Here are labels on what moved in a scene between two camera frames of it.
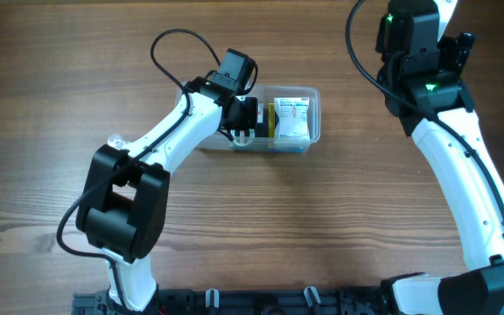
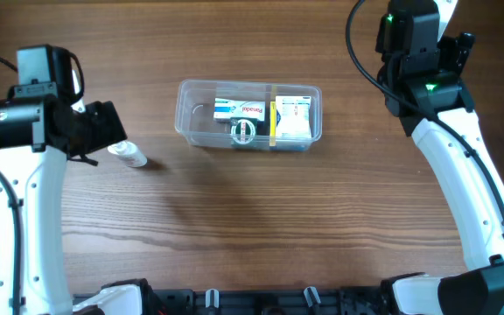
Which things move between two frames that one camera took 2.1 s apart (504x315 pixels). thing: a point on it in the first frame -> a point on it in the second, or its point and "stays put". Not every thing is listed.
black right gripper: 454,52 stays put
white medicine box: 291,119 stays put
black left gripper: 250,116 -> 108,126
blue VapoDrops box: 262,143 -> 276,144
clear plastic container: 289,121 stays put
